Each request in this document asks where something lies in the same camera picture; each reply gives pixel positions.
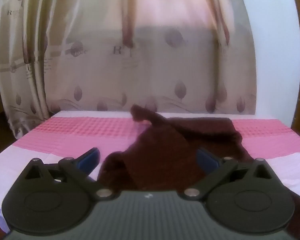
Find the beige leaf print curtain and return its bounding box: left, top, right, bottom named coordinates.
left=0, top=0, right=257, bottom=137

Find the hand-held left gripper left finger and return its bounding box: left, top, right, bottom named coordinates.
left=24, top=147, right=113, bottom=201

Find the pink and white bedsheet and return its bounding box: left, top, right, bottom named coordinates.
left=0, top=110, right=300, bottom=233

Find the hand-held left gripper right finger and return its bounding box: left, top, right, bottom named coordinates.
left=184, top=148, right=273, bottom=201

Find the dark maroon garment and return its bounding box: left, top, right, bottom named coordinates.
left=97, top=104, right=253, bottom=192

